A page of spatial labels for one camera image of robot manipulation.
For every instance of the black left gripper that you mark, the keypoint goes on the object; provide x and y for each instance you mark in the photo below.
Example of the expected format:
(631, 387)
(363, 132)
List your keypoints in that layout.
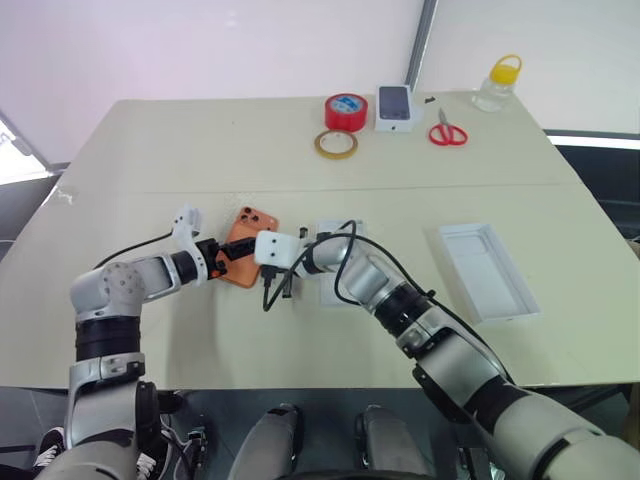
(209, 252)

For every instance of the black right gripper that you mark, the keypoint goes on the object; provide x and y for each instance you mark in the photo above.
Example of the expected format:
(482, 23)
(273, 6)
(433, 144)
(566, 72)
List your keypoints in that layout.
(287, 290)

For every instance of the orange phone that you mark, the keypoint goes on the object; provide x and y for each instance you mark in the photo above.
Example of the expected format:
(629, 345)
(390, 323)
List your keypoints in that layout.
(250, 270)

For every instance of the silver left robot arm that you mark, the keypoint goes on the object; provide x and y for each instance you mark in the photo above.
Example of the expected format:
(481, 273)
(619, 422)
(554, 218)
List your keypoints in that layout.
(115, 285)

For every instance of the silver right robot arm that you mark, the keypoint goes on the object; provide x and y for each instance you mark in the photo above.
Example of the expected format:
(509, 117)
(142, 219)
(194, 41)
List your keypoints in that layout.
(450, 360)

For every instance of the white open phone box base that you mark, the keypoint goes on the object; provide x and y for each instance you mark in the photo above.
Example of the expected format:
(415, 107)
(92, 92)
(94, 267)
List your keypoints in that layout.
(487, 275)

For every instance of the white box with phone picture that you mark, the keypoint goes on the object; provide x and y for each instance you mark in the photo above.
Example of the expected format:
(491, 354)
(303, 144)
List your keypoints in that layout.
(395, 105)

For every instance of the clear jar with yellow lid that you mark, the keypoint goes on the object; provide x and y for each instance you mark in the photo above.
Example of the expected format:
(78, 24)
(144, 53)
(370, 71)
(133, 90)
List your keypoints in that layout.
(492, 92)

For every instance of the grey black rounded shape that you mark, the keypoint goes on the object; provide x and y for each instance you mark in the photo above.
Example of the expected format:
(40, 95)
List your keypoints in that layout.
(387, 445)
(267, 445)

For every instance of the red tape roll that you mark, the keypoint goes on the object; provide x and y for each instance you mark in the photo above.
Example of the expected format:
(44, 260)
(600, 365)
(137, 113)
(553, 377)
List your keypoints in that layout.
(345, 112)

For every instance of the crumpled clear tape piece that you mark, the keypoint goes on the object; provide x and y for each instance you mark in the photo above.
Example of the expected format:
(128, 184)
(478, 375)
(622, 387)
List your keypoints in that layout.
(65, 195)

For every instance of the black white sneaker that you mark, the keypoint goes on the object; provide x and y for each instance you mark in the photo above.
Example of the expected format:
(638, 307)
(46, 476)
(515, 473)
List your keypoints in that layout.
(146, 465)
(50, 446)

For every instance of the grey metal pole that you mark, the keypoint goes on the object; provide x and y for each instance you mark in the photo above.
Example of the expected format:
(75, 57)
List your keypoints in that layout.
(422, 45)

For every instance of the black side table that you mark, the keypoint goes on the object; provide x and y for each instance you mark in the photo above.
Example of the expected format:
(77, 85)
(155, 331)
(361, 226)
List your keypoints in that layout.
(600, 170)

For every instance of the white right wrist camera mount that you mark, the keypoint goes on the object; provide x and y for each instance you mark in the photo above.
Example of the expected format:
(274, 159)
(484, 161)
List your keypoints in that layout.
(275, 248)

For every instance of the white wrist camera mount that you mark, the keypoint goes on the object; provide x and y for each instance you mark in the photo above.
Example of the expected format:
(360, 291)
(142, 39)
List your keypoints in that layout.
(187, 220)
(275, 248)

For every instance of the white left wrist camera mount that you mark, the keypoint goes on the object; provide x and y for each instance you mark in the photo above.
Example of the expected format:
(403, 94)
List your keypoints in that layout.
(187, 220)

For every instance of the silver metal frame bar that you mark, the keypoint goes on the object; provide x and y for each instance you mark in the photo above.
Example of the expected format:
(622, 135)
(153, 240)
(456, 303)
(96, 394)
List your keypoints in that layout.
(22, 142)

